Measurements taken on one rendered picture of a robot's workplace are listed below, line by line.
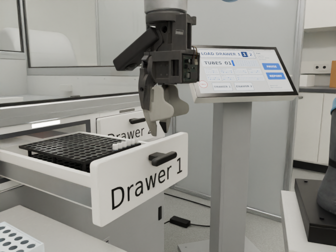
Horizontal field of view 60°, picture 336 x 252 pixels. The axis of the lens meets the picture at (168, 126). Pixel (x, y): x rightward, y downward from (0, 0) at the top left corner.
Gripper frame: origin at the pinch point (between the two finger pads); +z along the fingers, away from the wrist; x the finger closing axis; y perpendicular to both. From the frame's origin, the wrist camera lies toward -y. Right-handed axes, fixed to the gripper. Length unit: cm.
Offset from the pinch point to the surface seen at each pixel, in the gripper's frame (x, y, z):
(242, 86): 87, -12, -4
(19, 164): -12.0, -27.1, 8.9
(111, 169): -11.2, -1.4, 5.5
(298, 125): 293, -14, 47
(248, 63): 99, -13, -15
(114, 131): 23.8, -32.8, 8.5
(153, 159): -3.4, 1.5, 5.4
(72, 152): -5.5, -17.9, 6.4
